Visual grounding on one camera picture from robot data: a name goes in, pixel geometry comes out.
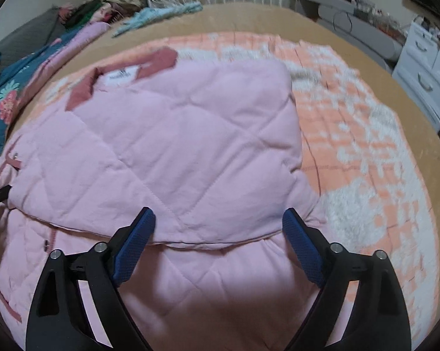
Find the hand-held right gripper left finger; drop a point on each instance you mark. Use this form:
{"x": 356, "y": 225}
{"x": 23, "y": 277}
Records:
{"x": 135, "y": 249}

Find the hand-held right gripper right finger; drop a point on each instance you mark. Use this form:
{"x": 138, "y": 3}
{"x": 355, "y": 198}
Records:
{"x": 303, "y": 249}

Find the pink quilted jacket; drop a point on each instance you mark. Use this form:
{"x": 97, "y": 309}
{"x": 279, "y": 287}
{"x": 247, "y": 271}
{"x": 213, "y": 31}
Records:
{"x": 176, "y": 135}

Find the pile of dark clothes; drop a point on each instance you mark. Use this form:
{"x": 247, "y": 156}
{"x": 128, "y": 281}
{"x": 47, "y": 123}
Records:
{"x": 106, "y": 7}

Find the teal floral quilt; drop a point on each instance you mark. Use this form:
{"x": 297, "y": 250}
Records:
{"x": 11, "y": 80}

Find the orange and white fleece blanket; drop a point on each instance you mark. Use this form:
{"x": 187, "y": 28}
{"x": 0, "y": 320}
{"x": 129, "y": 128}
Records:
{"x": 351, "y": 117}

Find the dark grey cushion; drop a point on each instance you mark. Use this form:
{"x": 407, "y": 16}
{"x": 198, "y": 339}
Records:
{"x": 22, "y": 36}

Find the light pink blanket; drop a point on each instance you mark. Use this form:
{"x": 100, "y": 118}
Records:
{"x": 91, "y": 33}

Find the white drawer cabinet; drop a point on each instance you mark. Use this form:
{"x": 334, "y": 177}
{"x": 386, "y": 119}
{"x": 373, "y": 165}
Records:
{"x": 421, "y": 65}

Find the grey desk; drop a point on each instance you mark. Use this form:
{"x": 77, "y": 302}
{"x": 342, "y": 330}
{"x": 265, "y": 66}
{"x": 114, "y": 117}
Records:
{"x": 355, "y": 25}

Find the light blue knit cloth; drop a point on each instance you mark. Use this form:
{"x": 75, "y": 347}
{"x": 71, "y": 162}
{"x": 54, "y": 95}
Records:
{"x": 154, "y": 16}

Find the tan bed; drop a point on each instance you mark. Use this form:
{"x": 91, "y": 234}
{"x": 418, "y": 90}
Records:
{"x": 241, "y": 18}

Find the clutter of small desk things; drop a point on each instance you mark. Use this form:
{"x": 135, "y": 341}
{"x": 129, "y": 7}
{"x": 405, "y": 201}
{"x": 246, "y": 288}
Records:
{"x": 366, "y": 5}

